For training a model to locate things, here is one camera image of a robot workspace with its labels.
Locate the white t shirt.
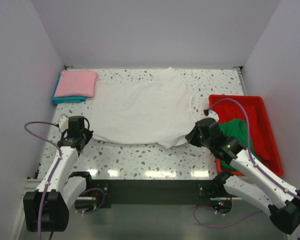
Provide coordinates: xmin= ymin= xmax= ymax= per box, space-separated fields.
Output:
xmin=90 ymin=67 xmax=197 ymax=149

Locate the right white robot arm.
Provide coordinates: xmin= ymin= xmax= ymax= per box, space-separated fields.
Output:
xmin=185 ymin=117 xmax=300 ymax=235

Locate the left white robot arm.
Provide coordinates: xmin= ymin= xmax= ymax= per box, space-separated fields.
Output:
xmin=23 ymin=115 xmax=94 ymax=234

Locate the green t shirt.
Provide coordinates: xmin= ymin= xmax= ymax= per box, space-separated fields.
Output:
xmin=218 ymin=118 xmax=266 ymax=172

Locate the folded teal t shirt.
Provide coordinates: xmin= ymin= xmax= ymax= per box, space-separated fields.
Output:
xmin=51 ymin=73 xmax=87 ymax=105

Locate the red plastic bin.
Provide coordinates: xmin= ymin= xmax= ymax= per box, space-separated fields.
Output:
xmin=208 ymin=94 xmax=284 ymax=177

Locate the folded pink t shirt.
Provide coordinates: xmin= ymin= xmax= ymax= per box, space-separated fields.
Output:
xmin=54 ymin=70 xmax=99 ymax=98

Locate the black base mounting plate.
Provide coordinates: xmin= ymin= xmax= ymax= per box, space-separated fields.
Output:
xmin=74 ymin=179 xmax=230 ymax=210

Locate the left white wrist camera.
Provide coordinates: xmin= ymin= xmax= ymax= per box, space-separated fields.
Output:
xmin=57 ymin=114 xmax=69 ymax=133

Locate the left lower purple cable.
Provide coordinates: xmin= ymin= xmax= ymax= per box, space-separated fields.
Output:
xmin=74 ymin=187 xmax=106 ymax=216

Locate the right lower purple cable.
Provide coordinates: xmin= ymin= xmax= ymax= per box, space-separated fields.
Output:
xmin=192 ymin=206 xmax=263 ymax=229

